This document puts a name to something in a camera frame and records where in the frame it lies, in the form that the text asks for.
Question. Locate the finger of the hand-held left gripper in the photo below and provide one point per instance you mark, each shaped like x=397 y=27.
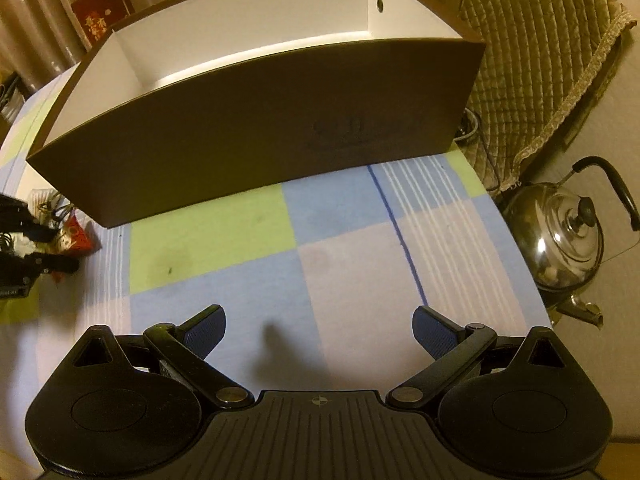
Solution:
x=30 y=227
x=50 y=263

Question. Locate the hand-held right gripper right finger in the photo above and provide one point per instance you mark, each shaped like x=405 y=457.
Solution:
x=431 y=334

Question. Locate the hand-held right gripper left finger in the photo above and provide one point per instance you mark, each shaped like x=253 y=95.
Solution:
x=206 y=329

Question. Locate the red snack packet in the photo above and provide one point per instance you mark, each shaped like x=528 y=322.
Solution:
x=75 y=240

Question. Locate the brown cardboard box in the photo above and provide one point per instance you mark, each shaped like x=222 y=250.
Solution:
x=250 y=135

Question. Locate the checkered tablecloth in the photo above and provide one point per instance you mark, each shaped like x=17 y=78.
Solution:
x=350 y=260

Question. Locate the stainless steel kettle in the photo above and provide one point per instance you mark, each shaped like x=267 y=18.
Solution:
x=565 y=240

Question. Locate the beige curtain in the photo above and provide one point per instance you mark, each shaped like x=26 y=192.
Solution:
x=30 y=25

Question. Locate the red gift box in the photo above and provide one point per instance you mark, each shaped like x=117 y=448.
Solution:
x=100 y=15

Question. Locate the quilted chair cover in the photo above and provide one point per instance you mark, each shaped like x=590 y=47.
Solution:
x=530 y=60

